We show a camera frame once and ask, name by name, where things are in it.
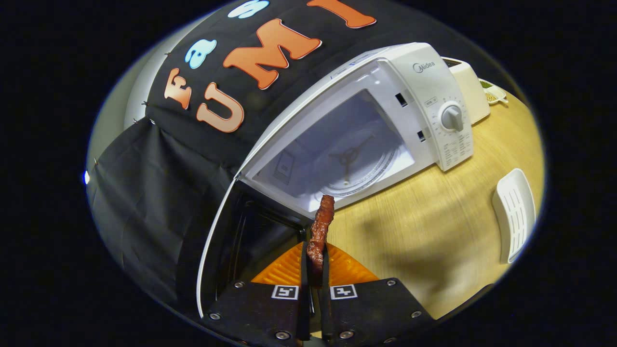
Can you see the white microwave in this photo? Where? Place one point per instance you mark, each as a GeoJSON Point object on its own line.
{"type": "Point", "coordinates": [419, 82]}

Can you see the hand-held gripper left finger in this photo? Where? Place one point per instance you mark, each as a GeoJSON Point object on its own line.
{"type": "Point", "coordinates": [304, 277]}

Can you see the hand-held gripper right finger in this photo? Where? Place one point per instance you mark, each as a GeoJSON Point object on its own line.
{"type": "Point", "coordinates": [326, 284]}

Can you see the red meat strip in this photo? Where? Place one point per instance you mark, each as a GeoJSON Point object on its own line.
{"type": "Point", "coordinates": [320, 231]}

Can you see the small dish with grains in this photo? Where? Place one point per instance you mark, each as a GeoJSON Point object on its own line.
{"type": "Point", "coordinates": [494, 94]}

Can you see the white rectangular dish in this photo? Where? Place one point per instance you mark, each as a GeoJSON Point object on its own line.
{"type": "Point", "coordinates": [513, 212]}

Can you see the white toaster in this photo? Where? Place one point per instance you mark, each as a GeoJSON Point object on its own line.
{"type": "Point", "coordinates": [470, 91]}

